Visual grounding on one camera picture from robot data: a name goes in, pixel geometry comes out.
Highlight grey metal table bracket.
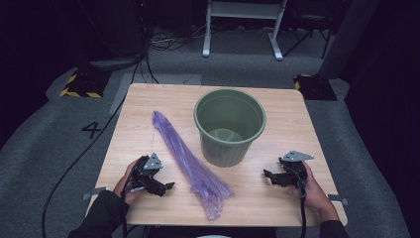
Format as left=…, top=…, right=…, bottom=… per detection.
left=327, top=193, right=350, bottom=206

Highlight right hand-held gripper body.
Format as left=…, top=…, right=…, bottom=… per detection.
left=278, top=150, right=315, bottom=190

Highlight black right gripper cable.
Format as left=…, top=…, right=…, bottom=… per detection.
left=284, top=163, right=308, bottom=238

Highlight black tripod stand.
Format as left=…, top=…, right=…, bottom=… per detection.
left=282, top=13, right=333, bottom=61

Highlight green plastic trash bin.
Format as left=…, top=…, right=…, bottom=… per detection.
left=193, top=88, right=267, bottom=169

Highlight purple plastic trash bag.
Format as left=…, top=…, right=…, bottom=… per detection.
left=152, top=110, right=236, bottom=222

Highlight person's left hand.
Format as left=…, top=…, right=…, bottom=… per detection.
left=113, top=159, right=142, bottom=206

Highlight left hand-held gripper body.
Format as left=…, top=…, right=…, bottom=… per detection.
left=123, top=152, right=166, bottom=194

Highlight bundle of floor cables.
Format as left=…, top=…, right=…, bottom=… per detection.
left=148, top=24, right=206, bottom=53

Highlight person's right hand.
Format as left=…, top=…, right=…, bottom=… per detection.
left=290, top=162, right=332, bottom=213

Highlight white metal stand frame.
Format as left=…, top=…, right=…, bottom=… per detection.
left=201, top=0, right=288, bottom=62

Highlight grey upright post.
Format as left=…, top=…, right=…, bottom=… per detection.
left=318, top=0, right=380, bottom=80

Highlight long black floor cable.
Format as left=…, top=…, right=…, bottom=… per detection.
left=41, top=53, right=150, bottom=238

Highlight black yellow striped stand base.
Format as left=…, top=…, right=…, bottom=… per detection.
left=59, top=68, right=112, bottom=99
left=293, top=73, right=339, bottom=102

